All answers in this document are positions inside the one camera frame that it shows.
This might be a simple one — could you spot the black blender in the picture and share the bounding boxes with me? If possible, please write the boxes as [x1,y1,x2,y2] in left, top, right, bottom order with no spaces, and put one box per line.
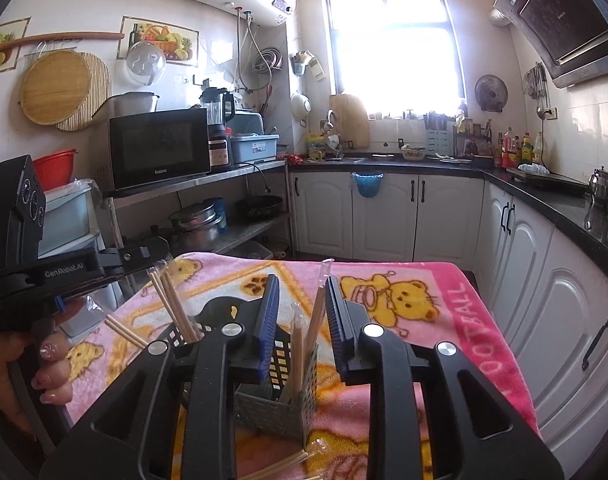
[200,87,235,172]

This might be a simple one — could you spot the red plastic basin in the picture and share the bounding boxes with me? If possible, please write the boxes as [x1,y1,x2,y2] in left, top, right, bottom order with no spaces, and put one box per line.
[32,148,79,192]

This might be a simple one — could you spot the small wall fan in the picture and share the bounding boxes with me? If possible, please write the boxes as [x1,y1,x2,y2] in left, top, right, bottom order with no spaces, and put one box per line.
[474,74,508,112]

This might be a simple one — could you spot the fruit wall poster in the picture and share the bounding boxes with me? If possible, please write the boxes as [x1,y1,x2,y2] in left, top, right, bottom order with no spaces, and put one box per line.
[118,16,199,67]
[0,16,31,77]

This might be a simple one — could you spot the steel faucet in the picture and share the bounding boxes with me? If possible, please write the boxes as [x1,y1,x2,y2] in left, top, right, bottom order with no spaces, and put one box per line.
[324,110,343,157]

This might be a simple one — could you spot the teal knife organizer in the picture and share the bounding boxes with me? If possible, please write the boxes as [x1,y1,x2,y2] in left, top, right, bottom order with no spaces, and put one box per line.
[425,112,455,159]

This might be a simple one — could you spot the black wok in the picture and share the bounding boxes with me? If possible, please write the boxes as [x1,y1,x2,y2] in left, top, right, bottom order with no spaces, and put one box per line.
[235,195,285,222]

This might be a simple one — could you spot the round wooden boards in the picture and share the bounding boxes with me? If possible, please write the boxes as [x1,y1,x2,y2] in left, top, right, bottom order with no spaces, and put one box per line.
[20,51,92,125]

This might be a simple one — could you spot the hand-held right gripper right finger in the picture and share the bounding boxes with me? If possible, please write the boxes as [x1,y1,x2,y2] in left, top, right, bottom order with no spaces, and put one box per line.
[325,276,567,480]

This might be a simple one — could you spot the hanging utensil holder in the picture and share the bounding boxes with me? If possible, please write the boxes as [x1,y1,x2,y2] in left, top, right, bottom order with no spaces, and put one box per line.
[291,50,327,81]

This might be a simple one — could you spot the white plastic tub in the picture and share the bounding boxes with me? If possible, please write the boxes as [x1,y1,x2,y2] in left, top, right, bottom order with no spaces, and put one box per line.
[104,91,161,119]

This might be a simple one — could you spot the grey perforated utensil basket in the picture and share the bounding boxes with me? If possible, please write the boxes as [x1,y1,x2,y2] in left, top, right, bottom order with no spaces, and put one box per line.
[159,296,321,448]

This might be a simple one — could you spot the black kitchen countertop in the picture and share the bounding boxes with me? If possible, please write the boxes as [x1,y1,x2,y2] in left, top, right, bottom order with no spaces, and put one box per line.
[288,152,608,262]

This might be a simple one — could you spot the white hanging colander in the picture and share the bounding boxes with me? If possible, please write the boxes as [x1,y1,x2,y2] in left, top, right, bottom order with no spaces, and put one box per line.
[290,91,313,122]

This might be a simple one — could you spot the person's left hand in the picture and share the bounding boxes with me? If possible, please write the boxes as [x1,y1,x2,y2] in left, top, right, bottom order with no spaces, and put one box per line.
[0,300,87,438]

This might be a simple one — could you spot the hanging metal ladles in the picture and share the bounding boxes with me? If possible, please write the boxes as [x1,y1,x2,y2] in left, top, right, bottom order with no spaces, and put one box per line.
[524,62,550,119]

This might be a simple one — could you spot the wooden cutting board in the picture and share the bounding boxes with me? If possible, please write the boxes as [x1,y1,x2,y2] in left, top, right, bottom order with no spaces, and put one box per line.
[329,94,370,149]

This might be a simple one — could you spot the row of condiment bottles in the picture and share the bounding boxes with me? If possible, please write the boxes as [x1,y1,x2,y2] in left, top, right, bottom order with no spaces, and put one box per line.
[498,127,547,169]

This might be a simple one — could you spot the white kitchen cabinets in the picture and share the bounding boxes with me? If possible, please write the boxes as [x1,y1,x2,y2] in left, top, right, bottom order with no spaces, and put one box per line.
[289,169,608,463]

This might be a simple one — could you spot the pink printed bear blanket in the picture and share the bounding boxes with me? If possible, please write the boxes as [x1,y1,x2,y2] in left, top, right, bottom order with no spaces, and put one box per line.
[64,252,539,480]

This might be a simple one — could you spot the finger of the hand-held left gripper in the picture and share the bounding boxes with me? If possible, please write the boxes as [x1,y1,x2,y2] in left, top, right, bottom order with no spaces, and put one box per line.
[96,237,171,282]

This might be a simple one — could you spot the grey dish tub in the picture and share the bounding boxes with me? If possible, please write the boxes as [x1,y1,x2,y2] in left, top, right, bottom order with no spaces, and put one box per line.
[231,132,281,165]

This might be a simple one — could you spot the pile of chopsticks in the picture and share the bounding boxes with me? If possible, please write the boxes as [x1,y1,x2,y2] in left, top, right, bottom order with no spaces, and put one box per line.
[224,437,332,480]

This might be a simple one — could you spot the blue can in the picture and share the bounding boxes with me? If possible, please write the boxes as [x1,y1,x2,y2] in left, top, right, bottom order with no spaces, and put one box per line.
[211,197,230,234]

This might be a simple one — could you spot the black microwave oven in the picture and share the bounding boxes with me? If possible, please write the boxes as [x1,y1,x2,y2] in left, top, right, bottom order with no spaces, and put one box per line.
[98,108,212,192]

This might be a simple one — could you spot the steel kettle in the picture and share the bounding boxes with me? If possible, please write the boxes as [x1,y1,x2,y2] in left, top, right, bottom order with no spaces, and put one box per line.
[588,166,608,208]

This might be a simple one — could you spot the coiled hose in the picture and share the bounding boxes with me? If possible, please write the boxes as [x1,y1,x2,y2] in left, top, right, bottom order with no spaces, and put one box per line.
[254,47,285,74]

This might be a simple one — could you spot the stacked steel pots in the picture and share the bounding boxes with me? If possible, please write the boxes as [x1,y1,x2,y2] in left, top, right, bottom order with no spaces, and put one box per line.
[169,200,225,252]

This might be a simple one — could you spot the blue-grey plastic drawer unit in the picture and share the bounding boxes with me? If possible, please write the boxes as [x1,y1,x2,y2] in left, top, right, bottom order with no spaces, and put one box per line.
[38,179,116,337]

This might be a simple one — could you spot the bamboo chopstick pair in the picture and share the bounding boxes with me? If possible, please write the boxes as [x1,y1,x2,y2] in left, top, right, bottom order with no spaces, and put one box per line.
[105,314,150,350]
[279,310,307,406]
[301,258,335,361]
[148,264,202,343]

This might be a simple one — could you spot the long wooden rolling pin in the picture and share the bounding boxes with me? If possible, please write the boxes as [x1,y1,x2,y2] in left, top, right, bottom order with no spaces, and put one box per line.
[0,31,126,54]

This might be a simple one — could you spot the steel shelf rack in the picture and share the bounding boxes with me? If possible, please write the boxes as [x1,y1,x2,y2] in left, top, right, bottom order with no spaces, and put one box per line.
[101,159,293,262]

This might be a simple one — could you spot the black range hood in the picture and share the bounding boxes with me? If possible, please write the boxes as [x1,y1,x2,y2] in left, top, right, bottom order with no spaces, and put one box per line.
[492,0,608,89]

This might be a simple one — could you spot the black induction cooker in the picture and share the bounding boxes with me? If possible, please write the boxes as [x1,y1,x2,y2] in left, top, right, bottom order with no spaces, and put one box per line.
[506,167,590,194]

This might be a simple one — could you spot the kitchen window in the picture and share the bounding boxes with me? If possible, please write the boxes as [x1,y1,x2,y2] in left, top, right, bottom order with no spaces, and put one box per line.
[321,0,469,113]

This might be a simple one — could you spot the clear plastic dome lid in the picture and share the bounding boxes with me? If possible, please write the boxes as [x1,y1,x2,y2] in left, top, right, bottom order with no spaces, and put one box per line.
[126,41,167,86]

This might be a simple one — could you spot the round ribbed straw mat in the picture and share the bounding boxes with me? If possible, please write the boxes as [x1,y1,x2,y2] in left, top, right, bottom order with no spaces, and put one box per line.
[56,51,113,132]

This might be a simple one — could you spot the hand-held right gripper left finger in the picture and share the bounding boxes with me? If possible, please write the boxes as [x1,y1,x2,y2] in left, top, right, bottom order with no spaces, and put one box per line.
[39,274,282,480]

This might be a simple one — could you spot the blue hanging bin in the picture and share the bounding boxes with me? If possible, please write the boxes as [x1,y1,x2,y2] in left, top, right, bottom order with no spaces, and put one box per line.
[351,171,387,198]

